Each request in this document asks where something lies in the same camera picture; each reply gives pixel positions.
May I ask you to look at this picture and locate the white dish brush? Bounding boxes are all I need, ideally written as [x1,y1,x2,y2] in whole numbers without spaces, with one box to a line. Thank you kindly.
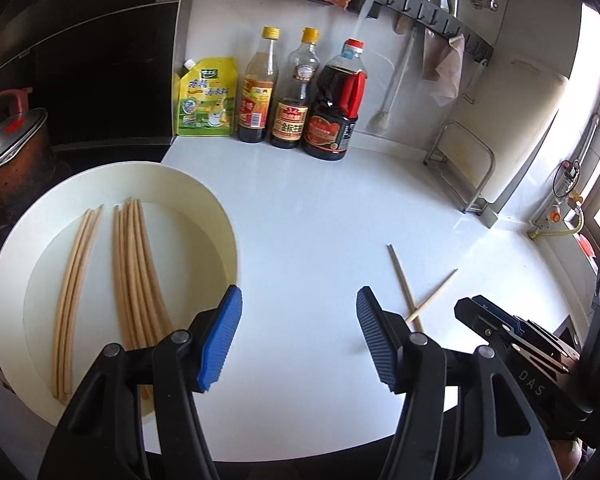
[369,30,420,136]

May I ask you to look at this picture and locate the brown cooking pot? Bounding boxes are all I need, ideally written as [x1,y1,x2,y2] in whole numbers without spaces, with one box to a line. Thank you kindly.
[0,120,57,231]

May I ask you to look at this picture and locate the glass pot lid red handle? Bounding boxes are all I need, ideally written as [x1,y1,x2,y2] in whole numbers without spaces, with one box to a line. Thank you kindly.
[0,87,48,181]

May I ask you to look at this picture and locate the clear soy sauce bottle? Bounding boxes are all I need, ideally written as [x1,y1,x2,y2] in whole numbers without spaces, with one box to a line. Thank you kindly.
[270,27,321,150]

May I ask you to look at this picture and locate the metal cutting board rack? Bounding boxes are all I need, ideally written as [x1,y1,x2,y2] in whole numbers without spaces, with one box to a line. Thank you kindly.
[423,120,499,227]

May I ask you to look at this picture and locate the range hood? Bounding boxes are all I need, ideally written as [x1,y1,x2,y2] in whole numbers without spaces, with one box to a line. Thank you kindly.
[0,0,191,76]

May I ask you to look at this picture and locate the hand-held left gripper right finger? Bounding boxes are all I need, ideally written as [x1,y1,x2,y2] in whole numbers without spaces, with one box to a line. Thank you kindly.
[356,285,552,480]

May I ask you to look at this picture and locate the beige rag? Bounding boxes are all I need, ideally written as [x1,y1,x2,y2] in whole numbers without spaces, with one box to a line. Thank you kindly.
[421,27,467,107]

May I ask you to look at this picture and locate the dark wall hook rail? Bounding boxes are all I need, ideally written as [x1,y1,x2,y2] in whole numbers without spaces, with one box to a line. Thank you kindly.
[250,0,496,68]

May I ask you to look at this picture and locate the yellow seasoning pouch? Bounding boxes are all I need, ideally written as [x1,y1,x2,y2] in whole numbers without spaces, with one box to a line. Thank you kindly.
[174,56,238,137]

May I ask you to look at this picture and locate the grey wall pipe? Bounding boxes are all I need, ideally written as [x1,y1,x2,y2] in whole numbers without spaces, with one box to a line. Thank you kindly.
[577,114,600,196]

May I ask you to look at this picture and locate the gas valve with orange knob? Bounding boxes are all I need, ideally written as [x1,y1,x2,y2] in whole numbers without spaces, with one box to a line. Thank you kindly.
[545,160,583,223]

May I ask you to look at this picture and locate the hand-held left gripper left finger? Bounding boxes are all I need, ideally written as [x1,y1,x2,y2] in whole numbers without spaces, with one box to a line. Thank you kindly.
[37,285,244,480]

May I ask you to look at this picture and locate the white cutting board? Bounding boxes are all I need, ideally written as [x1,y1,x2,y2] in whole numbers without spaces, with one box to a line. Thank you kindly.
[457,59,571,217]

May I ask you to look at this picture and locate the pile of wooden chopsticks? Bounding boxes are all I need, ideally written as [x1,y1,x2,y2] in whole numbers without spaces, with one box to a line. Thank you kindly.
[51,197,177,405]

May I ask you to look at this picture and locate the white round basin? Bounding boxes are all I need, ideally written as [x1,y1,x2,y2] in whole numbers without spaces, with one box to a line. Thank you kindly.
[0,161,243,421]

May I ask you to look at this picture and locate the yellow gas hose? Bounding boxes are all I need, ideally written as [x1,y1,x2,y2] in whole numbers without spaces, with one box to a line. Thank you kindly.
[527,205,586,240]

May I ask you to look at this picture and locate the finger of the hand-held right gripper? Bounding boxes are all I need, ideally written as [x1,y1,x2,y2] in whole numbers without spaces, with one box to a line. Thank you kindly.
[455,298,594,442]
[472,296,581,369]

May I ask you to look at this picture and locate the vinegar bottle with orange label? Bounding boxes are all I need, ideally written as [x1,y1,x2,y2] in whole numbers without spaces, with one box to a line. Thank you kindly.
[237,26,282,144]

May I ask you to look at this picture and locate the wooden chopstick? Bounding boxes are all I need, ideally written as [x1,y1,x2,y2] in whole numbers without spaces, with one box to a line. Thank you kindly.
[387,244,425,333]
[405,268,459,323]

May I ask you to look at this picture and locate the large red-handled soy sauce bottle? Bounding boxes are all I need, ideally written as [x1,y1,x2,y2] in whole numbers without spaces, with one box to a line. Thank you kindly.
[301,38,368,162]

